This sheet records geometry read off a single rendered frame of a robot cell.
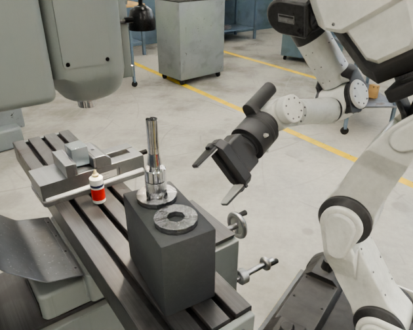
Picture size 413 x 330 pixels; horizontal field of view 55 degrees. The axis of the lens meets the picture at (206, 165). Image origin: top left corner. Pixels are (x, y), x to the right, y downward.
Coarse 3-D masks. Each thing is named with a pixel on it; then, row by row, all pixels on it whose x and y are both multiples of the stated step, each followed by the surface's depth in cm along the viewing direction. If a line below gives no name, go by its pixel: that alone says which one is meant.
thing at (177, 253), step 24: (144, 192) 88; (168, 192) 88; (144, 216) 82; (168, 216) 81; (192, 216) 80; (144, 240) 82; (168, 240) 75; (192, 240) 76; (144, 264) 87; (168, 264) 76; (192, 264) 79; (168, 288) 79; (192, 288) 82; (168, 312) 82
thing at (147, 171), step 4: (144, 168) 84; (148, 168) 84; (160, 168) 84; (164, 168) 84; (144, 172) 84; (148, 172) 83; (152, 172) 82; (156, 172) 82; (160, 172) 83; (164, 172) 84; (152, 176) 83; (156, 176) 83
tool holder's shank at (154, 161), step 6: (150, 120) 78; (156, 120) 79; (150, 126) 79; (156, 126) 79; (150, 132) 79; (156, 132) 80; (150, 138) 80; (156, 138) 80; (150, 144) 80; (156, 144) 81; (150, 150) 81; (156, 150) 81; (150, 156) 82; (156, 156) 82; (150, 162) 82; (156, 162) 82; (150, 168) 84; (156, 168) 83
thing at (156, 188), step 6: (144, 174) 84; (150, 180) 83; (156, 180) 83; (162, 180) 84; (150, 186) 84; (156, 186) 84; (162, 186) 84; (150, 192) 85; (156, 192) 85; (162, 192) 85; (156, 198) 85
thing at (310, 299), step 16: (320, 256) 151; (304, 272) 146; (320, 272) 142; (304, 288) 139; (320, 288) 139; (336, 288) 139; (288, 304) 132; (304, 304) 132; (320, 304) 132; (336, 304) 135; (272, 320) 127; (288, 320) 124; (304, 320) 126; (320, 320) 127; (336, 320) 129; (352, 320) 129
